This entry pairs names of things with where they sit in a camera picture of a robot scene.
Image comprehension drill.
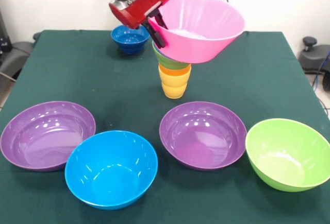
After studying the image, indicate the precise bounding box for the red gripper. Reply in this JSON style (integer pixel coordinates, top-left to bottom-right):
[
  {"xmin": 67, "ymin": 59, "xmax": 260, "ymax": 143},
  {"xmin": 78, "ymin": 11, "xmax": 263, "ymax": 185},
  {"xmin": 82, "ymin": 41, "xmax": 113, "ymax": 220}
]
[{"xmin": 109, "ymin": 0, "xmax": 175, "ymax": 49}]

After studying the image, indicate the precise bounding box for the small green bowl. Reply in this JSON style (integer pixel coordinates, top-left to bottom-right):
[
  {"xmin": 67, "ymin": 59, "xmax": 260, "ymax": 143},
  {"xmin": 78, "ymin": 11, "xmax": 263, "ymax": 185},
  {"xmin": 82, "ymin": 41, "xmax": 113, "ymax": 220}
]
[{"xmin": 152, "ymin": 43, "xmax": 191, "ymax": 71}]

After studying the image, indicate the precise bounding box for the orange cup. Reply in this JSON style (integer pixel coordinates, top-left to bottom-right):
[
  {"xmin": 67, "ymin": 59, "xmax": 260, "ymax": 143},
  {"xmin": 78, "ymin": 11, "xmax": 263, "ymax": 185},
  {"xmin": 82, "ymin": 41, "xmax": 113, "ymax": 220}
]
[{"xmin": 158, "ymin": 63, "xmax": 192, "ymax": 77}]

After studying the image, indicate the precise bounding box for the large pink bowl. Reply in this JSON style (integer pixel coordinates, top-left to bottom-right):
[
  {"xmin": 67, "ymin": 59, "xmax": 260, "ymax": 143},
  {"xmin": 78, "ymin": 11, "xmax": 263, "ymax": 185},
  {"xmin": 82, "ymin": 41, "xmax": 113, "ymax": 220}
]
[{"xmin": 148, "ymin": 0, "xmax": 246, "ymax": 64}]

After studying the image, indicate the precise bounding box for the purple bowl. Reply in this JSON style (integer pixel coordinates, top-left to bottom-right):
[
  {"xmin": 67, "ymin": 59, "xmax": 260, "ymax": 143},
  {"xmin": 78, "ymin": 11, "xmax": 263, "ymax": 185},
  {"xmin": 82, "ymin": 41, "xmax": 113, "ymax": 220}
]
[
  {"xmin": 159, "ymin": 101, "xmax": 248, "ymax": 171},
  {"xmin": 0, "ymin": 101, "xmax": 96, "ymax": 172}
]

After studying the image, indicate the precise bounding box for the small dark blue bowl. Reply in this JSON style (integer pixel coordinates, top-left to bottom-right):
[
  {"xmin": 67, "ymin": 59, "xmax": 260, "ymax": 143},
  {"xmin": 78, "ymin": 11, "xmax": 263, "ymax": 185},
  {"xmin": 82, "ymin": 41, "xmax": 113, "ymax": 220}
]
[{"xmin": 111, "ymin": 25, "xmax": 151, "ymax": 55}]

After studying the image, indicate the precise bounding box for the yellow cup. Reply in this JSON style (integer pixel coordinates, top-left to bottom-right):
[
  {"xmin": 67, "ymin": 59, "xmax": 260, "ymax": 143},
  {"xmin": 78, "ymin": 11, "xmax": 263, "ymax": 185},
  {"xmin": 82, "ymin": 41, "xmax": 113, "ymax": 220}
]
[{"xmin": 159, "ymin": 70, "xmax": 191, "ymax": 100}]

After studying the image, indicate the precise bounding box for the black chair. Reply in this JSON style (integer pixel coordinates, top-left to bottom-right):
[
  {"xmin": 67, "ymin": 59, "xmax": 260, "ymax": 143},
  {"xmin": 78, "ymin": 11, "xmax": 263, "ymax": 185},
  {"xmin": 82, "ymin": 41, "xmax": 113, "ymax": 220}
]
[{"xmin": 0, "ymin": 10, "xmax": 42, "ymax": 80}]

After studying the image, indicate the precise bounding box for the black knobbed equipment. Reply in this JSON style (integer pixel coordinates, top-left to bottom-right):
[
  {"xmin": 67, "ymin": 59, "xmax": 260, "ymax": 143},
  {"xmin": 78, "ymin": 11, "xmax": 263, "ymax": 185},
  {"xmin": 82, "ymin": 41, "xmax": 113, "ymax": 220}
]
[{"xmin": 302, "ymin": 36, "xmax": 330, "ymax": 93}]

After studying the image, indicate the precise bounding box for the large blue bowl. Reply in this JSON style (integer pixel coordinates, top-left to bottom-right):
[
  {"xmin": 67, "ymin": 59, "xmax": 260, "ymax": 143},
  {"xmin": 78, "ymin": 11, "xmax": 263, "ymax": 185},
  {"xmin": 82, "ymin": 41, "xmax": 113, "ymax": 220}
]
[{"xmin": 64, "ymin": 130, "xmax": 158, "ymax": 210}]

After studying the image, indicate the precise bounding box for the dark green table cloth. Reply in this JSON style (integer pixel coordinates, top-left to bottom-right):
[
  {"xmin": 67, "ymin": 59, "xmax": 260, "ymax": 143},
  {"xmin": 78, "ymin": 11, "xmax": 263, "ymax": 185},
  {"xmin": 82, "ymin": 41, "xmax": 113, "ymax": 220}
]
[{"xmin": 0, "ymin": 30, "xmax": 330, "ymax": 224}]

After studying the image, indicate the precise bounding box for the large green bowl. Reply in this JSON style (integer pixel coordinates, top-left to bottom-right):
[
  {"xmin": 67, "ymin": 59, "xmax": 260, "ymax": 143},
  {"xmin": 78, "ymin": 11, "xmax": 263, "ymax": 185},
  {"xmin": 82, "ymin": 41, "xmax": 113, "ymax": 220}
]
[{"xmin": 245, "ymin": 118, "xmax": 330, "ymax": 193}]

